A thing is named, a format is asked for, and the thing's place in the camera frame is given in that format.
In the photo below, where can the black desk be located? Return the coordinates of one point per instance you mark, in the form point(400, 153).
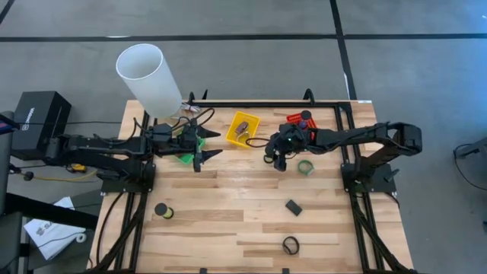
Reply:
point(38, 207)

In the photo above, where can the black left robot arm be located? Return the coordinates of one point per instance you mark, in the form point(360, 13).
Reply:
point(106, 150)

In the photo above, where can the yellow black tool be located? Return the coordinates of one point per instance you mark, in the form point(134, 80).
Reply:
point(78, 167)

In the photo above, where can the yellow thread spool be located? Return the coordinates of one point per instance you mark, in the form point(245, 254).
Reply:
point(162, 209)

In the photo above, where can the yellow plastic basket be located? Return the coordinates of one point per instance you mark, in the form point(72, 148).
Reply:
point(234, 139)

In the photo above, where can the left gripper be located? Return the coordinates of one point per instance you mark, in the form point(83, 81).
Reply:
point(188, 142)

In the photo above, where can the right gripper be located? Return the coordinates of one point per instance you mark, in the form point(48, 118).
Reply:
point(293, 141)

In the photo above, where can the black band loop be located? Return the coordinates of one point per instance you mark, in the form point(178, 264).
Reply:
point(284, 245)

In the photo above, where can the red plastic basket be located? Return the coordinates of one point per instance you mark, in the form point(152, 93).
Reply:
point(293, 118)

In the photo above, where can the white cylinder shade lamp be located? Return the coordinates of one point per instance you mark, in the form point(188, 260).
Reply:
point(150, 80)

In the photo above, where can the white tape label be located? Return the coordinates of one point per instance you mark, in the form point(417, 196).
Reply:
point(364, 101)

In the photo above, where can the green plastic basket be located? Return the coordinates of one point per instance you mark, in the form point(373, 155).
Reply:
point(186, 158)

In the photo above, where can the white paper booklet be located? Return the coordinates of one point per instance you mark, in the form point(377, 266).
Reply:
point(53, 236)

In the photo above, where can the black frame bracket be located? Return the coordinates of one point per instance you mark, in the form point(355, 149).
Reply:
point(192, 97)
point(309, 95)

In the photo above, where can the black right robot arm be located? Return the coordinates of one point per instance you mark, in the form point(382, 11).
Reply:
point(361, 137)

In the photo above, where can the silver metal clip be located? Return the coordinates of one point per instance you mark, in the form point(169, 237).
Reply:
point(191, 108)

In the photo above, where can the black cardboard box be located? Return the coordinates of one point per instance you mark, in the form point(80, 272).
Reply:
point(42, 114)

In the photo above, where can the black round plug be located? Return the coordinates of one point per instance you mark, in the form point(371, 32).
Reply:
point(27, 176)

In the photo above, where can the green wristband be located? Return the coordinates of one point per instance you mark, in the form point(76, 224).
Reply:
point(300, 171)

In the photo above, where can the small black box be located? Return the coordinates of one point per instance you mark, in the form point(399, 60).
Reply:
point(293, 207)

